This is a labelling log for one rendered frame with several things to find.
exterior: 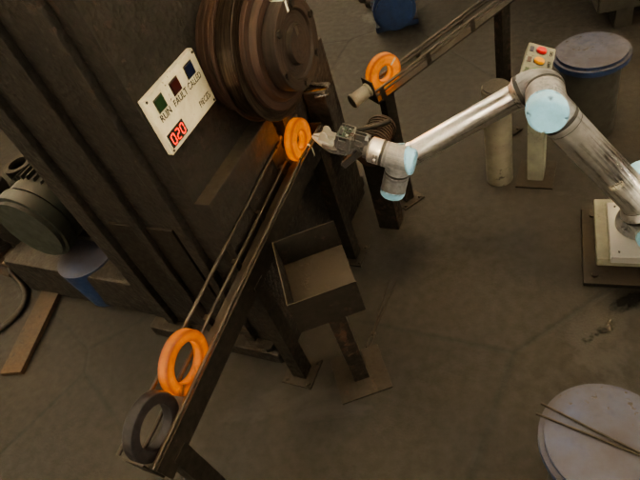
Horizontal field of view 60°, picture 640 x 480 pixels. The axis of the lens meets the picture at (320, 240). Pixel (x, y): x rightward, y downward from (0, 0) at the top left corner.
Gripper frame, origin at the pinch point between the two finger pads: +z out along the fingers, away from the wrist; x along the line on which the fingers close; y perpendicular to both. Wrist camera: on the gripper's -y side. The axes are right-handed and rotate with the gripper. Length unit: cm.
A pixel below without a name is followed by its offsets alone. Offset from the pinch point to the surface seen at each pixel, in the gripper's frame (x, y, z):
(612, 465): 79, 1, -107
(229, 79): 22.4, 35.2, 19.2
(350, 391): 59, -65, -39
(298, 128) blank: -0.4, 2.0, 6.7
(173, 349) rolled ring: 91, 0, 5
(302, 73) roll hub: 1.6, 27.3, 4.5
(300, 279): 52, -10, -15
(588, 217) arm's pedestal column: -41, -41, -109
